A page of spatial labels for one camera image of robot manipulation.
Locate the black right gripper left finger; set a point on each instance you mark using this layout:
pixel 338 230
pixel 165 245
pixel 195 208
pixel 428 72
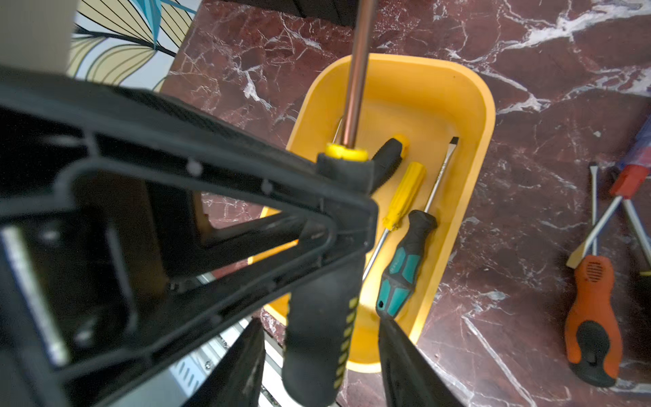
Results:
pixel 237 379

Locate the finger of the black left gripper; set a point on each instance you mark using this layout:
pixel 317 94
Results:
pixel 134 228

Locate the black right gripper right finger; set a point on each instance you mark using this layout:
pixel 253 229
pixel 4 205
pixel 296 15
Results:
pixel 408 379

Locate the green black screwdriver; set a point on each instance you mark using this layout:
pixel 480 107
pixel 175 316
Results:
pixel 398 280

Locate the black yellow-dotted screwdriver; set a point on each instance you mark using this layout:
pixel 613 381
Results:
pixel 321 312

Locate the orange black screwdriver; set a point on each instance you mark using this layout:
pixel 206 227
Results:
pixel 592 334

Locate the yellow handle screwdriver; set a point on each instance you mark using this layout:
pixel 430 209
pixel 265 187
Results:
pixel 402 200

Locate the black yellow-capped screwdriver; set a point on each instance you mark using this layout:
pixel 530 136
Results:
pixel 388 158

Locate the black yellow-striped screwdriver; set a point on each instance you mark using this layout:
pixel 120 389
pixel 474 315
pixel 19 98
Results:
pixel 643 276

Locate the blue red transparent screwdriver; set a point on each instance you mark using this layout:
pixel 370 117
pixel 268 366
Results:
pixel 634 170

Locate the black plastic toolbox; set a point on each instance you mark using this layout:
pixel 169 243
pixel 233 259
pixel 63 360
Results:
pixel 339 12

